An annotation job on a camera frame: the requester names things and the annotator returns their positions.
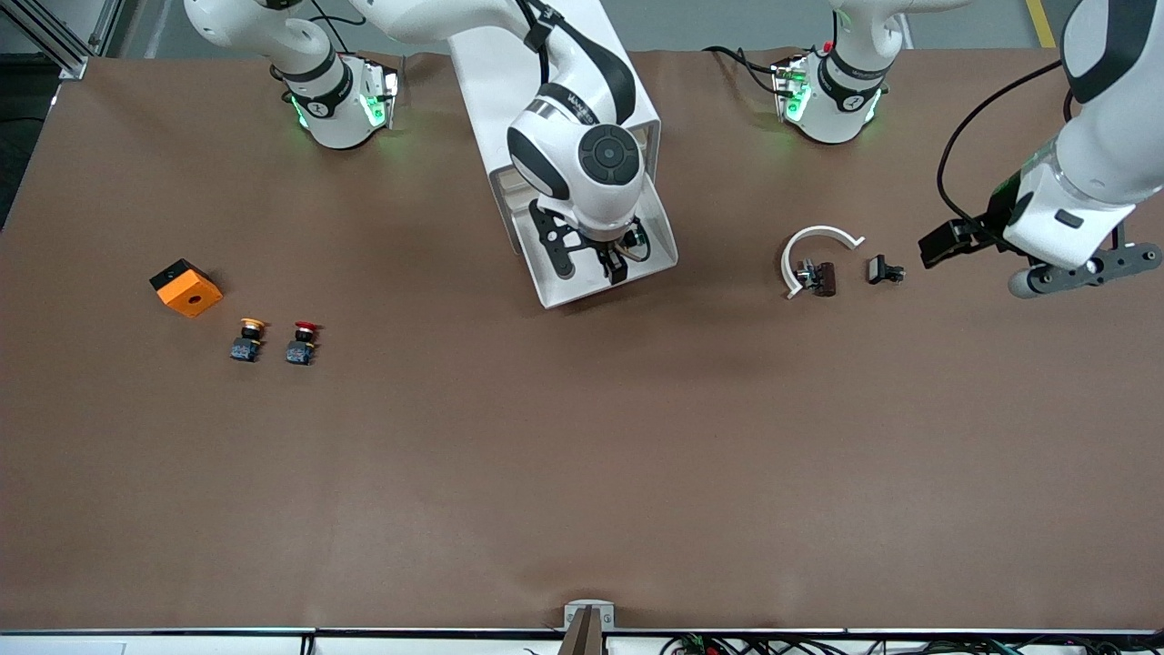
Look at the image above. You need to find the white curved pipe clamp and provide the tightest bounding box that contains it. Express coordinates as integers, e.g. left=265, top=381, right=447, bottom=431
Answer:
left=780, top=225, right=866, bottom=300

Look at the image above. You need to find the brown table cover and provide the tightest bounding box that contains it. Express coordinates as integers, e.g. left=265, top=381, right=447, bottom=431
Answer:
left=0, top=47, right=1164, bottom=633

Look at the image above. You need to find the orange box with hole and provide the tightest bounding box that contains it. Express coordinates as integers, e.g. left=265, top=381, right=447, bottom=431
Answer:
left=149, top=258, right=224, bottom=319

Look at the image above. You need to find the brown-handled chrome valve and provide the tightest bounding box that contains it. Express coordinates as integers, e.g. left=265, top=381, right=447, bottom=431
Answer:
left=795, top=259, right=838, bottom=298

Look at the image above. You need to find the yellow-capped push button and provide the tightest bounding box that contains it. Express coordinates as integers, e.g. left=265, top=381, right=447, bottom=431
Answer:
left=229, top=317, right=268, bottom=363

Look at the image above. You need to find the black arm base cable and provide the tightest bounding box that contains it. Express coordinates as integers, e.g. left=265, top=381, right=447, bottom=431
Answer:
left=702, top=44, right=785, bottom=96

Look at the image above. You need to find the tangled cable bundle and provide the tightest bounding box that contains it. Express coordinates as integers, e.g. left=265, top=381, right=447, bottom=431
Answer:
left=659, top=634, right=1164, bottom=655

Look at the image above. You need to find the white table edge rail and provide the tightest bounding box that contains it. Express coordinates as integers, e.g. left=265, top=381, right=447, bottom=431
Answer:
left=0, top=626, right=1164, bottom=655

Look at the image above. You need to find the red-capped push button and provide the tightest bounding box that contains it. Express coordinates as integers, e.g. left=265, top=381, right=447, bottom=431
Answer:
left=285, top=320, right=322, bottom=367

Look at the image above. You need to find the grey metal bracket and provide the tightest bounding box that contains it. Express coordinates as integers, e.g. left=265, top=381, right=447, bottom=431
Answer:
left=557, top=600, right=617, bottom=655

